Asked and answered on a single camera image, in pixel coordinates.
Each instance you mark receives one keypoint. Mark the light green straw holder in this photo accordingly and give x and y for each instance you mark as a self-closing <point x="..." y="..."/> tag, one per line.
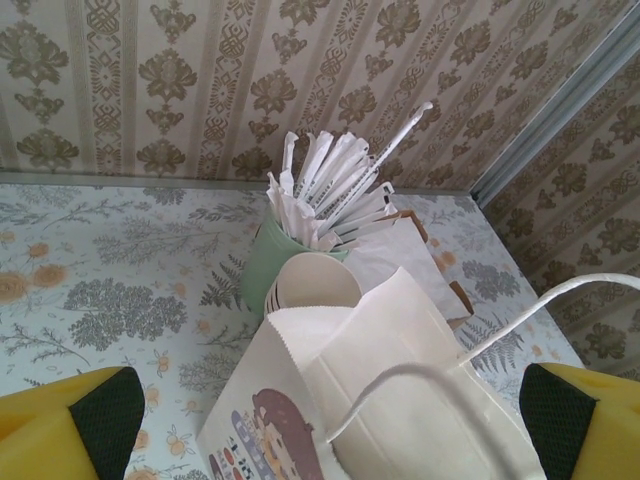
<point x="265" y="265"/>

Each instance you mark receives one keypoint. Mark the floral table cover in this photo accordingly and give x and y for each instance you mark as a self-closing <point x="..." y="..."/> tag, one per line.
<point x="125" y="300"/>

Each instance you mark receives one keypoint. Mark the flat white paper bags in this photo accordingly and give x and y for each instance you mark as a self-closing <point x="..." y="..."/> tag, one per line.
<point x="400" y="255"/>

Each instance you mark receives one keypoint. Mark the white cartoon print paper bag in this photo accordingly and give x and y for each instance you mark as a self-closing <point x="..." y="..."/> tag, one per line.
<point x="380" y="320"/>

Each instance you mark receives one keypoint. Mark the aluminium frame post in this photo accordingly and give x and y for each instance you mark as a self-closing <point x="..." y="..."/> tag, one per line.
<point x="550" y="115"/>

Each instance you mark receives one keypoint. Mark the white wrapped straw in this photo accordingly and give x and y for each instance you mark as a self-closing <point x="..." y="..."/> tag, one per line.
<point x="287" y="210"/>
<point x="291" y="160"/>
<point x="347" y="170"/>
<point x="317" y="170"/>

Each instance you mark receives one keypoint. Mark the stack of green paper cups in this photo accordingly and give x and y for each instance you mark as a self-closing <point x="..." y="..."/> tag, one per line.
<point x="315" y="280"/>

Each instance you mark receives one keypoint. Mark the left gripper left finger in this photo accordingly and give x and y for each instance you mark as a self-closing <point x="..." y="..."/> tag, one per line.
<point x="50" y="435"/>

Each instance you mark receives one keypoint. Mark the brown cardboard napkin box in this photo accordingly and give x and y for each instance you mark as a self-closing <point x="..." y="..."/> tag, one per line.
<point x="462" y="300"/>

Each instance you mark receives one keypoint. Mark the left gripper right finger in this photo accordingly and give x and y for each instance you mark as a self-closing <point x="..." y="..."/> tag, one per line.
<point x="610" y="430"/>

